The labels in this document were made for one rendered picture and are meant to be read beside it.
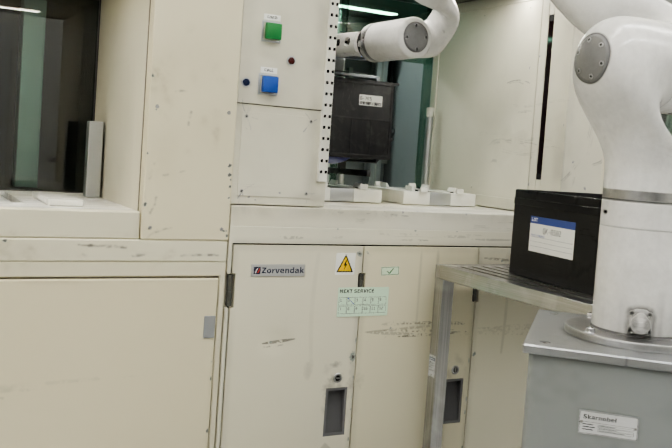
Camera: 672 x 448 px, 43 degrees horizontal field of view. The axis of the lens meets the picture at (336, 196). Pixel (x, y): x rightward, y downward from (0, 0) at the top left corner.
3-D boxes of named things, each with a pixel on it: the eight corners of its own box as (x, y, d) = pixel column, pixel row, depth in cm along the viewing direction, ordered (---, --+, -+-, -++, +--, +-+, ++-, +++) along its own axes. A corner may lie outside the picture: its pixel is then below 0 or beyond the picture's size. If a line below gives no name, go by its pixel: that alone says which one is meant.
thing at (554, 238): (505, 272, 176) (512, 188, 175) (613, 273, 186) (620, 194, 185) (595, 297, 150) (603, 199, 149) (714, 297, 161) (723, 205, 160)
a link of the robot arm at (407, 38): (399, 22, 187) (363, 22, 182) (436, 16, 176) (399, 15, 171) (400, 61, 188) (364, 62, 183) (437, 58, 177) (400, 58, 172)
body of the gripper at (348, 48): (353, 57, 184) (327, 60, 194) (393, 62, 190) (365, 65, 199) (356, 22, 184) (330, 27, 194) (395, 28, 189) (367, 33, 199)
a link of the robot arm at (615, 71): (717, 206, 113) (734, 23, 111) (609, 201, 105) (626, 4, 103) (647, 199, 124) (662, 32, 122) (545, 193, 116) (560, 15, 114)
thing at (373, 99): (299, 172, 188) (308, 27, 186) (264, 169, 206) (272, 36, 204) (395, 178, 199) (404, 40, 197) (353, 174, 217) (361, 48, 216)
